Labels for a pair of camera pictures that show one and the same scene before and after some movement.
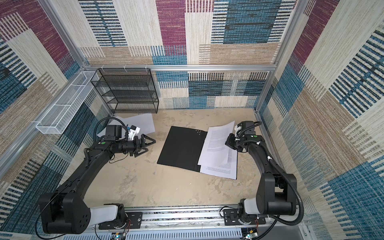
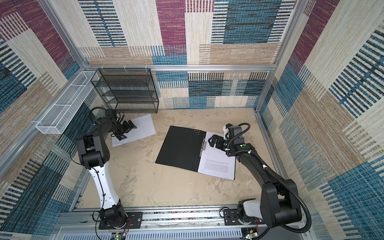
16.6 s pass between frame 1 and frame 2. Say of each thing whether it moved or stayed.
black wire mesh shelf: stayed
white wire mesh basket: stayed
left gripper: moved
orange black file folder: stayed
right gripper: moved
